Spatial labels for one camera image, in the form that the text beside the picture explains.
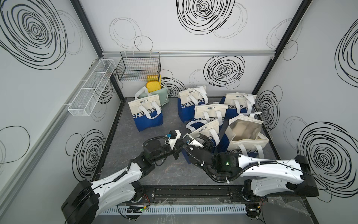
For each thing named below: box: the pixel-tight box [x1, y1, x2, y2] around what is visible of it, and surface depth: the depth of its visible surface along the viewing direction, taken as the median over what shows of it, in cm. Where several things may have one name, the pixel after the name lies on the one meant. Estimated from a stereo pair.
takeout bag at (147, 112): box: [128, 94, 164, 132], surface depth 88 cm
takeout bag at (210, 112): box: [193, 104, 228, 126], surface depth 84 cm
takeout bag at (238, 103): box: [219, 92, 257, 120], surface depth 89 cm
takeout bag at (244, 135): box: [225, 112, 270, 160], surface depth 71 cm
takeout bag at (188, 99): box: [177, 85, 209, 123], surface depth 92 cm
